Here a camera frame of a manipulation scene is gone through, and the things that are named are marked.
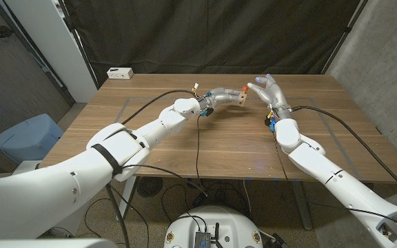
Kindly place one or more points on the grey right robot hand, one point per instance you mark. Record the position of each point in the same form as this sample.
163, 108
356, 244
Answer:
272, 94

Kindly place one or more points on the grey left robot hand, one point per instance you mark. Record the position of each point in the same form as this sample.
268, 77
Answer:
219, 96

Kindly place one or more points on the wooden block with holes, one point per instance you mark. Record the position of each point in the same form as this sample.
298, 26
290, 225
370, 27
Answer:
242, 99

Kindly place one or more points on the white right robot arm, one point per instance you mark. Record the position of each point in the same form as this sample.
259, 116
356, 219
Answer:
329, 172

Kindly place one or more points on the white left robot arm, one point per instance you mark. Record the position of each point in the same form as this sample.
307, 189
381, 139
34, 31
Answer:
122, 155

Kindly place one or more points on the black backdrop curtain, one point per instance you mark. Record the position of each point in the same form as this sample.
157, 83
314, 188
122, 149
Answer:
212, 34

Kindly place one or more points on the large wooden panel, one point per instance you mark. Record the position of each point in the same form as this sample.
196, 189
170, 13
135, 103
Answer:
143, 98

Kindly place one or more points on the black backdrop stand pole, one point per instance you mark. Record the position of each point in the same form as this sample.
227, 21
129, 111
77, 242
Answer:
78, 41
345, 34

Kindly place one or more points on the white power strip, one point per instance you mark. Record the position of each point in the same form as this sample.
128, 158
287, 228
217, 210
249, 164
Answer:
120, 73

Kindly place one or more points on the round black fan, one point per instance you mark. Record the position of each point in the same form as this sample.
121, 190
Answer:
149, 187

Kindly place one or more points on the grey table leg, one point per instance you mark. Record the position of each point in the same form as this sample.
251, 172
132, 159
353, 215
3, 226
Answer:
302, 206

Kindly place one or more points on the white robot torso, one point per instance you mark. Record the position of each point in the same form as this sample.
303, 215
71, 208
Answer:
215, 217

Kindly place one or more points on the white table leg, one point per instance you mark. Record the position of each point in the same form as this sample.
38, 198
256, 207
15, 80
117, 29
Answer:
126, 203

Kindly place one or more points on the grey electronics box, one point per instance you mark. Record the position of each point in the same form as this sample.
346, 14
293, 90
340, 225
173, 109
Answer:
202, 240

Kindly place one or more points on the blue plastic bin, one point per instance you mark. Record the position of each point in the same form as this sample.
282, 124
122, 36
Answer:
26, 137

